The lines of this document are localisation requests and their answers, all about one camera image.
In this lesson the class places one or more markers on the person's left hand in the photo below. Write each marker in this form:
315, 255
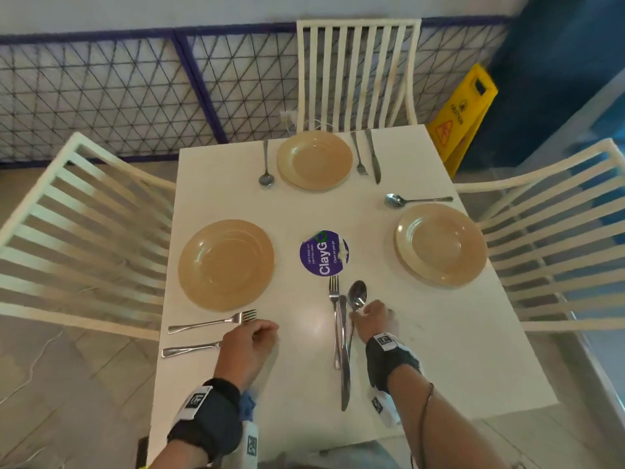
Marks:
244, 346

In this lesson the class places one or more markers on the person's right hand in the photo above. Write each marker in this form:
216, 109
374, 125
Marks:
375, 321

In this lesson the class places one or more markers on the person's left fingers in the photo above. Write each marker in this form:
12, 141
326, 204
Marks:
266, 328

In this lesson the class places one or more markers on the person's right fingers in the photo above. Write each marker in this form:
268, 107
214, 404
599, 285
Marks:
366, 310

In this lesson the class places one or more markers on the steel spoon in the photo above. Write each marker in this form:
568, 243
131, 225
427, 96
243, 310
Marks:
357, 294
266, 178
396, 200

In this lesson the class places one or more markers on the steel table knife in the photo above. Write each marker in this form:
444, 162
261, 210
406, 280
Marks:
345, 366
190, 349
374, 161

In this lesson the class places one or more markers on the person's right forearm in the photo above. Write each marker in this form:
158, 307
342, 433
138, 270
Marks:
439, 424

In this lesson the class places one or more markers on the person's left forearm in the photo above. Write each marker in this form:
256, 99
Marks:
180, 456

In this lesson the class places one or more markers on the steel fork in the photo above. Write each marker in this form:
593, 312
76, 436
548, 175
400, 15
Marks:
210, 322
360, 163
335, 312

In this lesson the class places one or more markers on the black right wristband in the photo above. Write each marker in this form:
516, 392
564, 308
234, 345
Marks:
388, 359

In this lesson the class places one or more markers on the black wristband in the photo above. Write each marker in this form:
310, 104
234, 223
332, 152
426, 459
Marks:
388, 359
207, 417

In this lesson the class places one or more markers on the purple round table sticker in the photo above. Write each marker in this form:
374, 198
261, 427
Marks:
324, 252

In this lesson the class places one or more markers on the tan round plate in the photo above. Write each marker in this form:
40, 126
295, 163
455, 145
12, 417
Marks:
441, 245
226, 265
315, 161

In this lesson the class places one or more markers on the blue cloth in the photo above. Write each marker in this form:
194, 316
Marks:
248, 405

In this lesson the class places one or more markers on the black left wristband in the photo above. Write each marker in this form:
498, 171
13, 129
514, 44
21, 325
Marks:
207, 417

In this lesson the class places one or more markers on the person's grey clothing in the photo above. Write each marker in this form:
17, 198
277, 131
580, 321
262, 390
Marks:
342, 459

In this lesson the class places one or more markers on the white slatted chair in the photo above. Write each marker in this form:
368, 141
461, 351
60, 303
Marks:
58, 224
551, 249
359, 73

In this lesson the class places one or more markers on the yellow wet floor sign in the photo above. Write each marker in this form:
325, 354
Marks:
464, 112

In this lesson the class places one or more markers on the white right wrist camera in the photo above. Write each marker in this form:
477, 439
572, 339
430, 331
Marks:
383, 407

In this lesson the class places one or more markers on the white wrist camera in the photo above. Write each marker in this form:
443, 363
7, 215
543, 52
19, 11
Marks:
383, 407
250, 446

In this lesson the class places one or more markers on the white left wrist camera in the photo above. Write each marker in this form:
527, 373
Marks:
250, 446

